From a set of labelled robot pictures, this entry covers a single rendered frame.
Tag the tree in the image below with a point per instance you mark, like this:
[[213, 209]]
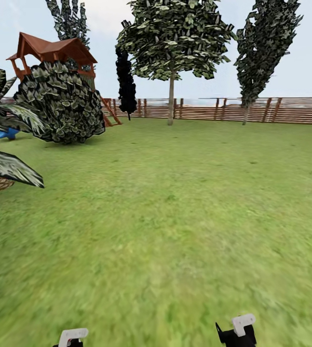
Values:
[[174, 35], [262, 44], [68, 26], [127, 88]]

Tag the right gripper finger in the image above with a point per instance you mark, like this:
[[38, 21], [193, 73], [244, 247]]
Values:
[[220, 333]]

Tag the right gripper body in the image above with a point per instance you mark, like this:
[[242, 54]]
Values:
[[233, 340]]

